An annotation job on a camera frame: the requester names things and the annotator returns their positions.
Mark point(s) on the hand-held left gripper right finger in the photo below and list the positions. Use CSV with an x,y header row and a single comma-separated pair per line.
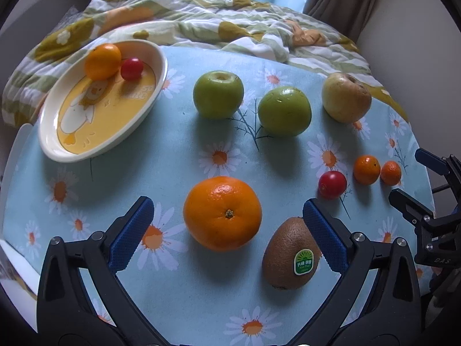
x,y
324,239

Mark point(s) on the blue daisy print tablecloth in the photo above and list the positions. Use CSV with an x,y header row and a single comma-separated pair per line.
x,y
173,144

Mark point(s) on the brown curtain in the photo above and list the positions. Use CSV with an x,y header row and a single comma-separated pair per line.
x,y
335,0

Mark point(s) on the brown kiwi with green sticker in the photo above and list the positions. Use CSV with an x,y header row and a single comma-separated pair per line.
x,y
288,252

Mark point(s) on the red cherry tomato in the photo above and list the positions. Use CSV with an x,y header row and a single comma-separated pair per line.
x,y
131,69
332,184

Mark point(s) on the wrinkled yellow-brown apple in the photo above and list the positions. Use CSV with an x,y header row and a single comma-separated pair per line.
x,y
345,97

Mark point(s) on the large mandarin orange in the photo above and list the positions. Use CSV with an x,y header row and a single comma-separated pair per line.
x,y
221,212

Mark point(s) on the small orange kumquat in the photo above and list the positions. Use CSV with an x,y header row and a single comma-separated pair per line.
x,y
391,173
366,170

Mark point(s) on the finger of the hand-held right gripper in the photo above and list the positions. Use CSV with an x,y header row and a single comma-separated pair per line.
x,y
407,202
431,161

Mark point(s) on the scuffed green apple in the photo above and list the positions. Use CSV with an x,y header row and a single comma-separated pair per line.
x,y
284,111

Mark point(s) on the green striped flower blanket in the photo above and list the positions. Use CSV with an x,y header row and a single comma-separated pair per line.
x,y
216,18

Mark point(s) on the grey patterned cloth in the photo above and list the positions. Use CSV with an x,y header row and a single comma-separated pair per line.
x,y
74,16

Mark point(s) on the small orange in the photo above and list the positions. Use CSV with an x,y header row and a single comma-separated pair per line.
x,y
102,61

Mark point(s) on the green apple with stem hollow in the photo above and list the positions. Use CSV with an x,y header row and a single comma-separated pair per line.
x,y
218,95

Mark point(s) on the yellow duck print plate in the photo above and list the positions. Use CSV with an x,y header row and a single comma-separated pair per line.
x,y
108,122

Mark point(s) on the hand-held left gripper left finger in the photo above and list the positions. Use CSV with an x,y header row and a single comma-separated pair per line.
x,y
133,234

